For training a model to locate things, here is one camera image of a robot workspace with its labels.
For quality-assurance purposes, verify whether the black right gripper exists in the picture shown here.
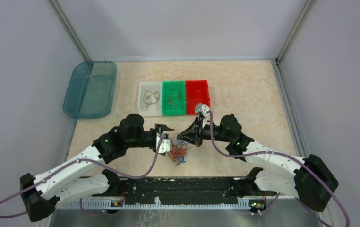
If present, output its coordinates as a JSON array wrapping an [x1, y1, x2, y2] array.
[[177, 116, 231, 147]]

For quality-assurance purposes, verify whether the brown wire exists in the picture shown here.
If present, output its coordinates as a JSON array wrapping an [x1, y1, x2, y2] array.
[[144, 91, 161, 109]]

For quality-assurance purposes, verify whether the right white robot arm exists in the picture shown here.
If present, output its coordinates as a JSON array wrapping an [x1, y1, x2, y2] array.
[[177, 114, 339, 212]]

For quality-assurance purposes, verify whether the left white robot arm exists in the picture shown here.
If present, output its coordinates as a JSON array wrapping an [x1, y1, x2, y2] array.
[[19, 113, 172, 222]]

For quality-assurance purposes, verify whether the white plastic bin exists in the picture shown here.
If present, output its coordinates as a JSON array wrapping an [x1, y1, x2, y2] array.
[[137, 82, 163, 117]]

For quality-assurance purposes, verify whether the green plastic bin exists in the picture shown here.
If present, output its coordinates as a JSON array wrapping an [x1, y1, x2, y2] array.
[[162, 81, 186, 116]]

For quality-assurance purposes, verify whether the red plastic bin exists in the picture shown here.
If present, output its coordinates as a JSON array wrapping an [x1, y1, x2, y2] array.
[[185, 80, 211, 115]]

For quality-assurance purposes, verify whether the teal translucent plastic tray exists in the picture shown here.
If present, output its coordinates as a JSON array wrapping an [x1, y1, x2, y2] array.
[[63, 61, 117, 119]]

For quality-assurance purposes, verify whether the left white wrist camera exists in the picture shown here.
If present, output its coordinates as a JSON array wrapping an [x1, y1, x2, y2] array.
[[156, 133, 173, 155]]

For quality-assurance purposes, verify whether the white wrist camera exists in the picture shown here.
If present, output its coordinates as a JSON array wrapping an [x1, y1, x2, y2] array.
[[156, 133, 173, 155], [195, 103, 210, 129]]

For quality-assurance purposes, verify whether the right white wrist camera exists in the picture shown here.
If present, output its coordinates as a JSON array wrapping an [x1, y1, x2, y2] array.
[[195, 103, 210, 129]]

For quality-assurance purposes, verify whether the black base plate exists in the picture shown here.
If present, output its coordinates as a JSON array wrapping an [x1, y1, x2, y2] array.
[[91, 176, 264, 206]]

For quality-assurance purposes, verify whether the white slotted cable duct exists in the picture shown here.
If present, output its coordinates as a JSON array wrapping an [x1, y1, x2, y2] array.
[[54, 196, 266, 210]]

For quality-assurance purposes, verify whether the right aluminium side rail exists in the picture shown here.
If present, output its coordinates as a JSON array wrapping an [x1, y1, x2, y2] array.
[[271, 59, 307, 156]]

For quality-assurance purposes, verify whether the left aluminium frame post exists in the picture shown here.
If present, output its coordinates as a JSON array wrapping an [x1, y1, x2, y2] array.
[[48, 0, 91, 61]]

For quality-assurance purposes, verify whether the aluminium frame post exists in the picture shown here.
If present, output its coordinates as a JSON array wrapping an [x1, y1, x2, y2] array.
[[276, 0, 316, 65], [48, 0, 91, 61]]

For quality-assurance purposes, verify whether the right aluminium frame post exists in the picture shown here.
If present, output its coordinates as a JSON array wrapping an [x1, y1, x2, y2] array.
[[276, 0, 316, 65]]

